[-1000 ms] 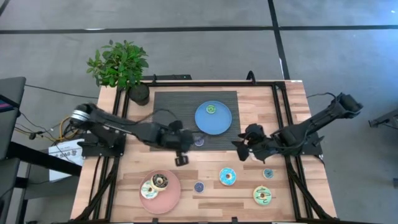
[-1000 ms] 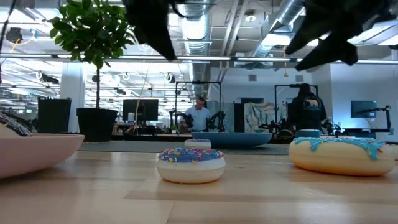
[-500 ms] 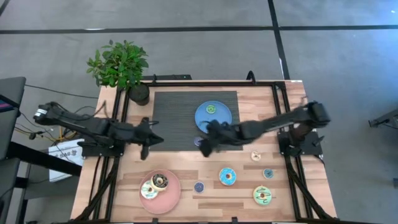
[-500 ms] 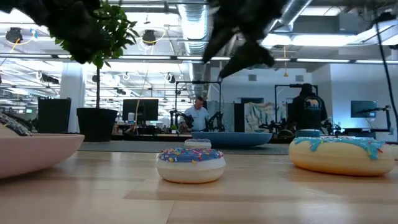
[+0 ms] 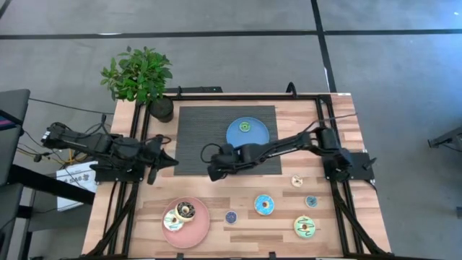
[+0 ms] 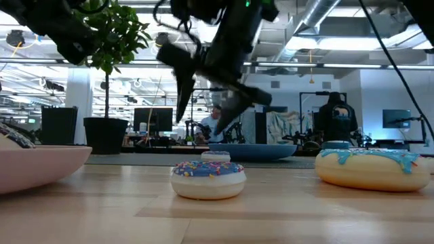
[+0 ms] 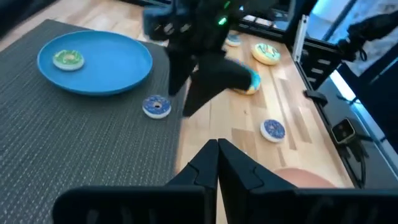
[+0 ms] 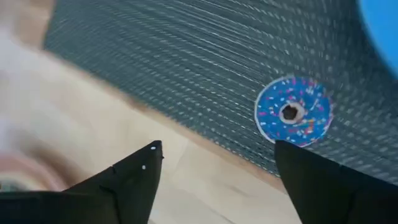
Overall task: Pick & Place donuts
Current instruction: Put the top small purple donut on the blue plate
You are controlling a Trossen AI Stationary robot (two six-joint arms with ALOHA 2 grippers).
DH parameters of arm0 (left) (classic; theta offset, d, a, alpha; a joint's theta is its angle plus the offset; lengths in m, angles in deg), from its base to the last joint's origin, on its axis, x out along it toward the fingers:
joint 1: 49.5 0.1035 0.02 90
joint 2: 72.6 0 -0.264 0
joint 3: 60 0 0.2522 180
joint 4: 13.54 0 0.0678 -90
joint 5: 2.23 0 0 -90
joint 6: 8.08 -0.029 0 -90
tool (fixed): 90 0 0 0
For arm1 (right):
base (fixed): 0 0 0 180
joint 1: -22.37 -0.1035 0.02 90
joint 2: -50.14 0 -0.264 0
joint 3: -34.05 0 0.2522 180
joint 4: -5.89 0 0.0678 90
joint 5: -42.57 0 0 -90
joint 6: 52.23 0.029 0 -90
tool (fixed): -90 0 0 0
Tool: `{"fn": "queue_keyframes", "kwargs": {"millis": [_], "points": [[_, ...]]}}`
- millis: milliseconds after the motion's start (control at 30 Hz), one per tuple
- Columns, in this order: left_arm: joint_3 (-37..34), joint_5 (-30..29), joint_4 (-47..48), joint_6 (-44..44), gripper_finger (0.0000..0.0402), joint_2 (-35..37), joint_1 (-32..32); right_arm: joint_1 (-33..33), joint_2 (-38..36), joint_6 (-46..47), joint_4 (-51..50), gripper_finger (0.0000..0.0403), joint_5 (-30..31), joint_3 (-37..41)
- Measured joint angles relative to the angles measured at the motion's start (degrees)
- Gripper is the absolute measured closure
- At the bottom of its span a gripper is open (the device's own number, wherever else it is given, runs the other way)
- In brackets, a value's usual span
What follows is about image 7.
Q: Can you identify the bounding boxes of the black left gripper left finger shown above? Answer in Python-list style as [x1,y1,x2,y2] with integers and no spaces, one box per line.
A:
[52,139,220,224]

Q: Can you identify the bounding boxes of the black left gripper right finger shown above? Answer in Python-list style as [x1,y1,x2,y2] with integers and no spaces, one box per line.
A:
[217,138,398,224]

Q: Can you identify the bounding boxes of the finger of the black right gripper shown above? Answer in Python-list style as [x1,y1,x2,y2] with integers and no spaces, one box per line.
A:
[167,51,199,96]
[182,54,254,118]

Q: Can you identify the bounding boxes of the small teal glazed donut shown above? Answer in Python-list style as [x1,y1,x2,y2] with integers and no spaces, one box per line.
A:
[224,32,242,48]

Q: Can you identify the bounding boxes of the large blue glazed donut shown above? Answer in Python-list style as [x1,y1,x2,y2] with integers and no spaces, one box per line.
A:
[231,60,262,96]

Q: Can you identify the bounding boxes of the blue white frosted donut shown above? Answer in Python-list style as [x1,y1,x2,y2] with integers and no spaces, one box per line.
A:
[142,94,172,120]

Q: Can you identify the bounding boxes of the large mint donut black drizzle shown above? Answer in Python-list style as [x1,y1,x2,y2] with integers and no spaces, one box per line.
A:
[251,42,282,67]

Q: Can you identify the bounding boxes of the small purple sprinkled donut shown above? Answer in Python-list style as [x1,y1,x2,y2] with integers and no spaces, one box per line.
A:
[259,118,287,144]

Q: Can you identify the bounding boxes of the small green glazed donut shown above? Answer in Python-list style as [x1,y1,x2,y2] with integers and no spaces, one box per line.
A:
[52,49,85,72]

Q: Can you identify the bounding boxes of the pink plate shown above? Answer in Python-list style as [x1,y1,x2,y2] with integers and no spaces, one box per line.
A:
[272,167,339,189]

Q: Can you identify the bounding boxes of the blue round plate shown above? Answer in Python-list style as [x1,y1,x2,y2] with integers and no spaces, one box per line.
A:
[36,30,154,96]

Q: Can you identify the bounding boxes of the white aluminium bar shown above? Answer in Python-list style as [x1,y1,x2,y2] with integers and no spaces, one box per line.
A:
[292,14,310,63]

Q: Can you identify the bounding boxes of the black control box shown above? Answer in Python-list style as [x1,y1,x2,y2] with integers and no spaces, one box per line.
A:
[300,42,336,91]

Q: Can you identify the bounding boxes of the grey woven placemat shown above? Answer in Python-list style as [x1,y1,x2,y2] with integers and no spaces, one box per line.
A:
[0,19,187,224]

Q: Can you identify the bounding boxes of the lit computer monitor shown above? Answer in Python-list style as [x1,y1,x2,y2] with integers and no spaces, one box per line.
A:
[328,43,398,178]

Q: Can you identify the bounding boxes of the small black table camera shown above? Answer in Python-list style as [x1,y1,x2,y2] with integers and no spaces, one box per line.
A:
[331,118,356,146]

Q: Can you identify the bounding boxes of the black clamp bracket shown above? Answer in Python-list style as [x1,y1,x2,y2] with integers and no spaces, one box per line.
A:
[303,89,329,108]

